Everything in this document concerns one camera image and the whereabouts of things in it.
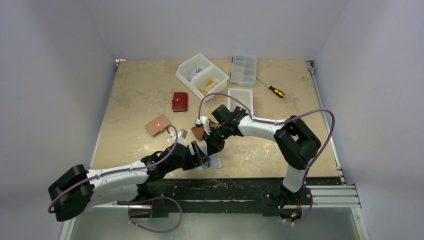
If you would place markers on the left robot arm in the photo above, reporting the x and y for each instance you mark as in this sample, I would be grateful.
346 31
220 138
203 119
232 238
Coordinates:
80 188

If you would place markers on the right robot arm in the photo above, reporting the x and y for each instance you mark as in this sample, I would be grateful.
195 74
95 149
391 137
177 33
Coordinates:
296 141

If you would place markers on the pink card holder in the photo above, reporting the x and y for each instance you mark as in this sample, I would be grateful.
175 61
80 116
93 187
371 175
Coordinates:
157 125

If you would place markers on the yellow black screwdriver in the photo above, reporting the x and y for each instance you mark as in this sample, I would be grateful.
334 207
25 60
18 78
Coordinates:
276 91

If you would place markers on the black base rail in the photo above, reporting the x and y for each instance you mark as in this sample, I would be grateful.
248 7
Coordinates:
217 196

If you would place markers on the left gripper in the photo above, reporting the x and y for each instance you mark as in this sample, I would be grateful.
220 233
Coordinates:
192 160

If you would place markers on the white divided bin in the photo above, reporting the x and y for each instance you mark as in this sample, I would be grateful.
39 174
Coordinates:
210 72

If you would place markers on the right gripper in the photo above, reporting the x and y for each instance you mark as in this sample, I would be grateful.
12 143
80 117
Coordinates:
218 135

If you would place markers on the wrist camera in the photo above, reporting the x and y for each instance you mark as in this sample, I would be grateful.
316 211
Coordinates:
180 138
203 122

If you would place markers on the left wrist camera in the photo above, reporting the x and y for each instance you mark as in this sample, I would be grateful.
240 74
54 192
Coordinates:
180 138

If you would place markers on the red card holder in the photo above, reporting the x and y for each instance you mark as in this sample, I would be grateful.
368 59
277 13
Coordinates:
179 102

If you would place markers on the silver credit card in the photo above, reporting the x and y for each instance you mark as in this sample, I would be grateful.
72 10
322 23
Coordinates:
194 72

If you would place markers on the white small bin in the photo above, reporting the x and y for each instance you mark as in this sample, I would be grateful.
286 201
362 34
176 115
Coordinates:
245 96

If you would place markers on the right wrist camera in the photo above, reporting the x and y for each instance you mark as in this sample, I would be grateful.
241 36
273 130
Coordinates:
203 122

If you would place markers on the yellow item in bin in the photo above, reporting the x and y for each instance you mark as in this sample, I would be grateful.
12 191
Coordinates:
208 87

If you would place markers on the brown card holder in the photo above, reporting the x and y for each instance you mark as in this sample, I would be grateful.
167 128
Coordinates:
199 131

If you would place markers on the clear compartment organizer box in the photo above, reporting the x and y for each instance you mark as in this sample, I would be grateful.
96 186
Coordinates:
244 70

